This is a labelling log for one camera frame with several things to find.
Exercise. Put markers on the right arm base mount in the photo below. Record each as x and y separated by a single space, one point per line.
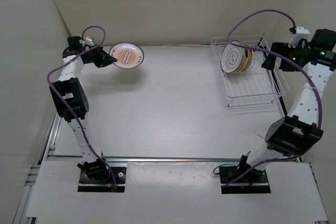
254 182

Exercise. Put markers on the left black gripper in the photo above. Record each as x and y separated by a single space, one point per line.
104 59

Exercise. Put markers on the white front board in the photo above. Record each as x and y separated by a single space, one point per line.
175 193

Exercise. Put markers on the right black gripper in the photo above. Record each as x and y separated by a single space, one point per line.
281 49

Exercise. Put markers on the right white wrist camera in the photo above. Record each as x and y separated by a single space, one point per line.
298 33

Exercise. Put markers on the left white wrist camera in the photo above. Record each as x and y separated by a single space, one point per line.
90 41

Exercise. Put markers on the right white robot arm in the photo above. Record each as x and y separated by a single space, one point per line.
300 129

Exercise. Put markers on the cream plate with red seal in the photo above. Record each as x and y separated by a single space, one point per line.
251 54

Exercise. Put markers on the orange sunburst plate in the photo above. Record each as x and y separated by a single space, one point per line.
128 55

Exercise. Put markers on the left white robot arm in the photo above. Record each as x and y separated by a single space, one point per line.
71 102

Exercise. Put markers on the white wire dish rack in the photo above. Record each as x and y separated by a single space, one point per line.
254 86

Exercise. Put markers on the cream plate with dark mark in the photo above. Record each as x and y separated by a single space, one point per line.
244 68

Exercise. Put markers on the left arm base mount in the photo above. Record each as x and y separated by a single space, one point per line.
103 182

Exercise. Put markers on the aluminium frame rail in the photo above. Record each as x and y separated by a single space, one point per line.
144 159

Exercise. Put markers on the white green-rimmed plate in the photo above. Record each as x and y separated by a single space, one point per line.
232 58

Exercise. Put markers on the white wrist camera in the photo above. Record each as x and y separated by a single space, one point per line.
298 33
90 41

